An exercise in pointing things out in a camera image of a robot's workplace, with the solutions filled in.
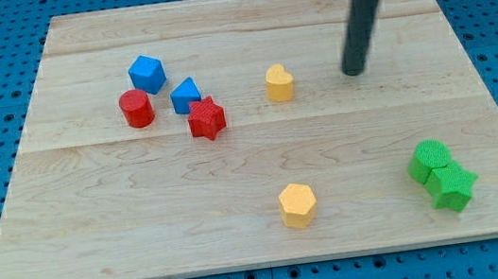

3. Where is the blue triangle block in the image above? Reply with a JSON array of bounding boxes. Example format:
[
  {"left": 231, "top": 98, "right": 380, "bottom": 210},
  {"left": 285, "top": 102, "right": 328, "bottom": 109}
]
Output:
[{"left": 170, "top": 78, "right": 202, "bottom": 114}]

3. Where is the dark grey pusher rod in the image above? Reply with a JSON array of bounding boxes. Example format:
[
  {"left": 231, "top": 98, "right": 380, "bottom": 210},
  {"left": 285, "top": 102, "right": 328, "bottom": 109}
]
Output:
[{"left": 340, "top": 0, "right": 380, "bottom": 77}]

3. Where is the wooden board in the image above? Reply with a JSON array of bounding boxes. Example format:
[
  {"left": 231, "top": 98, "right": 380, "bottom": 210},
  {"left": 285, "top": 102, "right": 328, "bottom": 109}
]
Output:
[{"left": 0, "top": 0, "right": 498, "bottom": 279}]

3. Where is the green star block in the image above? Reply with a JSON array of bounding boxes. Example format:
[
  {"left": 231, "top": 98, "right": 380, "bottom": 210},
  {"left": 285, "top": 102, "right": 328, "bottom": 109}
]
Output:
[{"left": 424, "top": 160, "right": 478, "bottom": 213}]

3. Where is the red cylinder block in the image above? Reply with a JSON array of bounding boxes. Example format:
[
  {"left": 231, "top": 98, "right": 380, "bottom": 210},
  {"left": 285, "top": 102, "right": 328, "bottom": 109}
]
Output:
[{"left": 118, "top": 89, "right": 155, "bottom": 129}]

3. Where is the blue cube block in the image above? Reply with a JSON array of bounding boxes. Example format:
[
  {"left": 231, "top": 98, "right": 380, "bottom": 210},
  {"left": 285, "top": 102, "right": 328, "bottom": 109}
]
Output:
[{"left": 128, "top": 55, "right": 166, "bottom": 95}]

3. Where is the green cylinder block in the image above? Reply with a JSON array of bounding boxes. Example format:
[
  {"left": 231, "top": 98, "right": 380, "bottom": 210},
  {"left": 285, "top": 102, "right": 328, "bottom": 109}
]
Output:
[{"left": 407, "top": 139, "right": 452, "bottom": 184}]

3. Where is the red star block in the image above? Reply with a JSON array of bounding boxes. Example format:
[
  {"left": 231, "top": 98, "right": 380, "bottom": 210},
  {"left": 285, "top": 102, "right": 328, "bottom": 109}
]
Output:
[{"left": 187, "top": 96, "right": 227, "bottom": 140}]

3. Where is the yellow heart block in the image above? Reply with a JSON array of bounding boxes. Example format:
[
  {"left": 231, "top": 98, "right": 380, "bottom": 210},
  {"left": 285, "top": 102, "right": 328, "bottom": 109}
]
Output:
[{"left": 265, "top": 63, "right": 295, "bottom": 102}]

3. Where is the yellow hexagon block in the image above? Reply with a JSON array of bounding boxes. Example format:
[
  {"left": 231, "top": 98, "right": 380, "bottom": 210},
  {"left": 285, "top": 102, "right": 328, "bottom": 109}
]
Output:
[{"left": 278, "top": 183, "right": 318, "bottom": 229}]

